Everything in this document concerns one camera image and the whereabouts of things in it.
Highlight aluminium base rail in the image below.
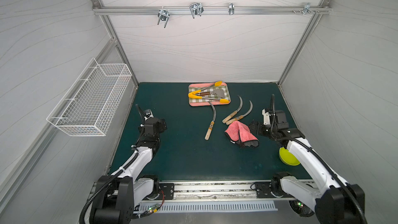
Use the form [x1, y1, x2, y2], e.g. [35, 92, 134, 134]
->
[86, 178, 342, 204]

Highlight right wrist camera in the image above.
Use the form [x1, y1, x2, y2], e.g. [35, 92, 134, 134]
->
[262, 108, 271, 125]

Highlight metal U-bolt clamp left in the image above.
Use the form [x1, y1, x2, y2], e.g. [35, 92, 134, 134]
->
[157, 9, 170, 28]

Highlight small metal spatula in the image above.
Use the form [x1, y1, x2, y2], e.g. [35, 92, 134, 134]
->
[199, 89, 225, 98]

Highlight white vent strip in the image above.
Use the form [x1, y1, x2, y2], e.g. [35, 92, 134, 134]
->
[158, 201, 278, 213]

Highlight aluminium crossbar rail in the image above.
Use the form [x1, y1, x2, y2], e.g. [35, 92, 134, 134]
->
[93, 5, 332, 16]

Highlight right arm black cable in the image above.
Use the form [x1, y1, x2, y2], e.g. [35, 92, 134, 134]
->
[288, 200, 315, 218]

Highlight lime green bowl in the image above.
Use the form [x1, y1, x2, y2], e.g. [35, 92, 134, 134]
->
[279, 147, 301, 166]

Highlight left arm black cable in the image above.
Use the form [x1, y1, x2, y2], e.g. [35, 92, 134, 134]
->
[133, 189, 165, 220]

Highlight metal u-bolt clamp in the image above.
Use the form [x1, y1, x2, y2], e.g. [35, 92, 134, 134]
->
[189, 3, 204, 18]
[157, 9, 170, 28]

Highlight metal bracket with bolts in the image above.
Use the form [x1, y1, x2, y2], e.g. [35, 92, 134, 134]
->
[292, 3, 320, 16]

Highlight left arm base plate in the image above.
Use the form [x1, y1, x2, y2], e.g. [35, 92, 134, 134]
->
[153, 183, 175, 201]

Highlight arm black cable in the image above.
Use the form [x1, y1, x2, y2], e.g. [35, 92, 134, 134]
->
[288, 200, 315, 218]
[133, 189, 165, 220]

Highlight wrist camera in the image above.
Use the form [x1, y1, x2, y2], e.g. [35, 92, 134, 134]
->
[144, 109, 154, 121]
[262, 108, 271, 125]

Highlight pink checkered tray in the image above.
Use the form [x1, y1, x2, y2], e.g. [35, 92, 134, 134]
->
[188, 82, 231, 107]

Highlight pink rag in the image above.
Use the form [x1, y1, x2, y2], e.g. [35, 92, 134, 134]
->
[224, 121, 259, 148]

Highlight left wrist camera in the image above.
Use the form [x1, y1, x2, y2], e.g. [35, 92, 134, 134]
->
[144, 109, 154, 121]

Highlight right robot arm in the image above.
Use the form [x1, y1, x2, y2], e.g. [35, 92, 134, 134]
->
[249, 108, 367, 224]

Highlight yellow tipped metal tongs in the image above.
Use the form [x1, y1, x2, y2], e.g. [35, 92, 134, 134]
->
[188, 81, 230, 104]

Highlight white wire basket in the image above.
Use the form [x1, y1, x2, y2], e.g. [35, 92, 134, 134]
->
[47, 58, 132, 137]

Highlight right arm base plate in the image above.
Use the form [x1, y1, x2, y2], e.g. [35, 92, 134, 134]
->
[250, 181, 295, 200]

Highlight metal U-bolt clamp middle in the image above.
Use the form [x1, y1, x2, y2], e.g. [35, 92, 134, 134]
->
[189, 3, 204, 18]

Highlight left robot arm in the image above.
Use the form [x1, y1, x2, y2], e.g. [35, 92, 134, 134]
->
[79, 111, 167, 224]

